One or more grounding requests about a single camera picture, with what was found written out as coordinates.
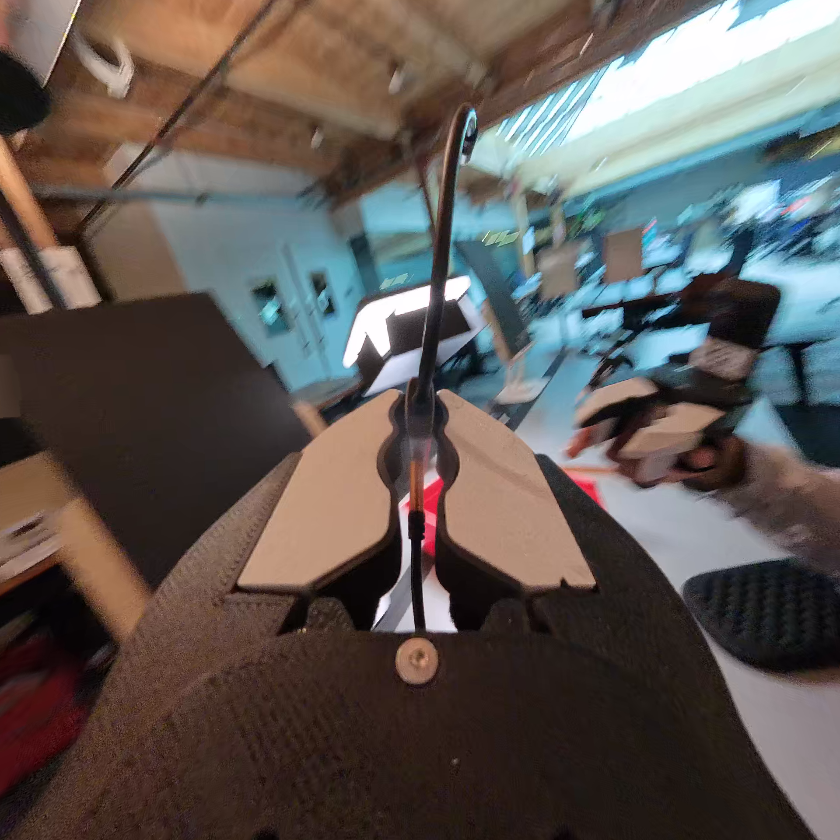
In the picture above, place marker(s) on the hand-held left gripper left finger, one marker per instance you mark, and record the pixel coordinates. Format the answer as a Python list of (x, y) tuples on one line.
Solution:
[(328, 512)]

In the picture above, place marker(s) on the studio light on stand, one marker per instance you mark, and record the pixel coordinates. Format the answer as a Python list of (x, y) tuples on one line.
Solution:
[(387, 315)]

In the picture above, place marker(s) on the person's right forearm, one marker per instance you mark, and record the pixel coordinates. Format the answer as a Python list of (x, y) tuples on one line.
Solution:
[(781, 505)]

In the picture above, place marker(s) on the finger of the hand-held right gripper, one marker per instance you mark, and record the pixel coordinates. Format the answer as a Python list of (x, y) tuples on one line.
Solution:
[(617, 400), (669, 433)]

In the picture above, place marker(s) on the person's right hand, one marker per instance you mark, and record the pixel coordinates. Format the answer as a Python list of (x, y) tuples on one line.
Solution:
[(722, 463)]

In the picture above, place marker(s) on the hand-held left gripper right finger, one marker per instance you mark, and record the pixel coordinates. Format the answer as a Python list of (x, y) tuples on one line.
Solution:
[(512, 518)]

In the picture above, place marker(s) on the black board with wooden edge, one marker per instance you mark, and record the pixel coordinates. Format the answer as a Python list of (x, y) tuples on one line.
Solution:
[(131, 407)]

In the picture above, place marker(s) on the red plastic bin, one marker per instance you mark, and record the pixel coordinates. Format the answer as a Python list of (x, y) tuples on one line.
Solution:
[(430, 525)]

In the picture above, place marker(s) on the black textured wrist pad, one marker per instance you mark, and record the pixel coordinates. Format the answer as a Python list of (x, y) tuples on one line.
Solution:
[(768, 617)]

